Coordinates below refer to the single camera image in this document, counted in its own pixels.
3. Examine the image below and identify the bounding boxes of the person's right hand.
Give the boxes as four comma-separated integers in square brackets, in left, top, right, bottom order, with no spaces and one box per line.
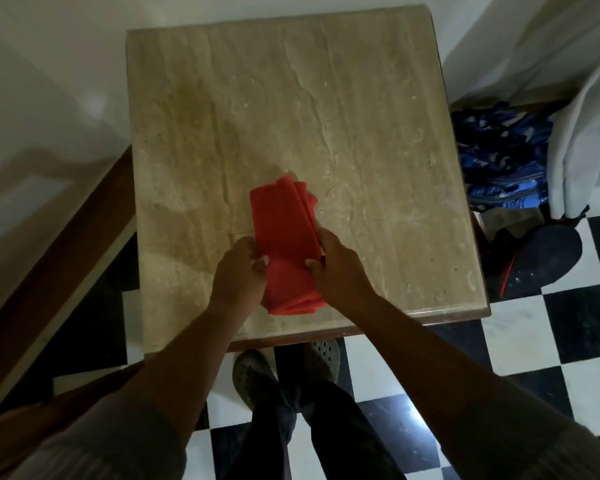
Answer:
[305,228,376,308]

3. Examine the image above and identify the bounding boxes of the white plastic bag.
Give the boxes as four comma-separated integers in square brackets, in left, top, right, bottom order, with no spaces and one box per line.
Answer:
[546,50,600,220]

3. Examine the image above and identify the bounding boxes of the person's right forearm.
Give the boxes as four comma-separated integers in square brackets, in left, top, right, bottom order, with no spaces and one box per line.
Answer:
[347,292,600,480]

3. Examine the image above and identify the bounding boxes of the white mattress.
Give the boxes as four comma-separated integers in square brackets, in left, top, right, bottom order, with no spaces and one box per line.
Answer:
[0,15,131,331]

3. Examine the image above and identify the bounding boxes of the red cloth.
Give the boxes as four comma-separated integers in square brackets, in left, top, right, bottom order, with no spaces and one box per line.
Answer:
[250,176,328,316]

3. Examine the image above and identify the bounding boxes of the brown wooden bed frame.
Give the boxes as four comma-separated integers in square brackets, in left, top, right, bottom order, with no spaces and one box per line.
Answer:
[0,145,137,410]

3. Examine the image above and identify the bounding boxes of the person's left forearm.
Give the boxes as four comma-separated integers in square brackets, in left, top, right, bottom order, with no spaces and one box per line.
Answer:
[10,302,253,480]

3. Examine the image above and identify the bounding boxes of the person's left hand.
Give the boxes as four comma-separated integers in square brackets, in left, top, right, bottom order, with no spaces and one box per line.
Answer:
[210,237,271,312]

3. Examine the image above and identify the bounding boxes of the person's dark trousers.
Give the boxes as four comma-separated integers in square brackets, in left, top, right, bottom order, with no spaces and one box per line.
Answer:
[234,376,406,480]

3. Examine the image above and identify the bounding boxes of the blue patterned bag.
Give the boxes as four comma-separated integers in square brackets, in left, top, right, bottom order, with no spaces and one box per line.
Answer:
[451,102,555,211]

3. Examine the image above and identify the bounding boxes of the grey clog shoe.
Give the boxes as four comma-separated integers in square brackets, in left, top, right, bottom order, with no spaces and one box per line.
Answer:
[232,350,279,411]
[304,338,342,385]

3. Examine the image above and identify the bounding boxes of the marble top table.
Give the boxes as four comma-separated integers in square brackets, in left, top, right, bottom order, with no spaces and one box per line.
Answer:
[125,5,492,353]

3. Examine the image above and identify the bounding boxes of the white curtain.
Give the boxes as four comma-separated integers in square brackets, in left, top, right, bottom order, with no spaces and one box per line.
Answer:
[440,0,600,108]

